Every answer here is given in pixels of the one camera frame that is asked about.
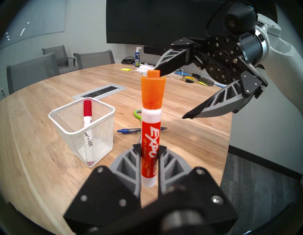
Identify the whiteboard cleaner spray bottle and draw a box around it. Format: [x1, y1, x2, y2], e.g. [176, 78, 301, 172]
[134, 47, 142, 67]

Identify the low grey mesh chair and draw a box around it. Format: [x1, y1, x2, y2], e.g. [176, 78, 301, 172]
[74, 50, 116, 70]

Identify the yellow black tape roll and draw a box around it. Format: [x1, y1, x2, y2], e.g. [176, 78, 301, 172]
[182, 75, 198, 84]

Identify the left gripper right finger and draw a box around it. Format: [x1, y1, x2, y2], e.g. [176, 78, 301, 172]
[158, 145, 239, 234]

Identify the red cap dotted marker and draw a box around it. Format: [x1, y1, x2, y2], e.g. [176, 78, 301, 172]
[83, 100, 95, 166]

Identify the large black wall screen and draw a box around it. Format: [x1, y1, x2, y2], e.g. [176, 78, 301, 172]
[106, 0, 277, 48]

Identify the grey table power outlet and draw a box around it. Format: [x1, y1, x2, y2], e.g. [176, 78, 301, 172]
[71, 83, 127, 101]

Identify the blue ballpoint pen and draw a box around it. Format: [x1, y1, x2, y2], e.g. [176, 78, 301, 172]
[117, 127, 168, 134]

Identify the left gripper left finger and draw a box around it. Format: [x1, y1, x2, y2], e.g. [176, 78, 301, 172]
[63, 143, 142, 234]

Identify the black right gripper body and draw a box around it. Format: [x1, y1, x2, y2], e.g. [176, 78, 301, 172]
[194, 33, 264, 85]

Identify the glass wall board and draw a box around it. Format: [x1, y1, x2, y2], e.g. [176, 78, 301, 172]
[0, 0, 65, 50]

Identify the black video sound bar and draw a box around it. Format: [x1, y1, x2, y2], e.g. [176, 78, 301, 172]
[143, 45, 171, 56]

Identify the grey armrest office chair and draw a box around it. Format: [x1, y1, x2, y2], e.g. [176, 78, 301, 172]
[42, 45, 76, 74]

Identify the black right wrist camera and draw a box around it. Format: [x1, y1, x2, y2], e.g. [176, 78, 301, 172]
[224, 2, 258, 35]

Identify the wide grey mesh chair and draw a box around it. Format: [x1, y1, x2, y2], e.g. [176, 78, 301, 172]
[7, 53, 60, 95]

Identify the black right camera cable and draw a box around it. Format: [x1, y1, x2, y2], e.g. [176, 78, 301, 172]
[205, 0, 231, 36]

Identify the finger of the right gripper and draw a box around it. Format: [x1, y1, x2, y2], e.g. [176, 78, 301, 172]
[182, 71, 268, 119]
[154, 37, 197, 77]

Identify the white mesh pen holder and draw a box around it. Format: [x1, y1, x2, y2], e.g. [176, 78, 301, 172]
[49, 97, 116, 168]

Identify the orange cap white marker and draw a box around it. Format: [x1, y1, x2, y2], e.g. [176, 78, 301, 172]
[141, 69, 166, 189]

